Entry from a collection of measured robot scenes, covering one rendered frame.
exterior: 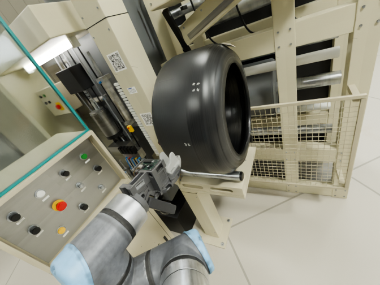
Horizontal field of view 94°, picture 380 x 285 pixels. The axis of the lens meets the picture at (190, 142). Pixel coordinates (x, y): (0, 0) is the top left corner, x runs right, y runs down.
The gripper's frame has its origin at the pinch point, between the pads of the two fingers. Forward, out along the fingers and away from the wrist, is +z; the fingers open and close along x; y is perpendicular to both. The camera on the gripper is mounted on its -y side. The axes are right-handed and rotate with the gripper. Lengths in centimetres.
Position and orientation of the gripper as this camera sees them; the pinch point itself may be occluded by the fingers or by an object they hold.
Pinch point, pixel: (177, 160)
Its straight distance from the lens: 57.2
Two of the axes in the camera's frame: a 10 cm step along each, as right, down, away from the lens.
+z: 4.3, -5.3, 7.3
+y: -2.9, -8.4, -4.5
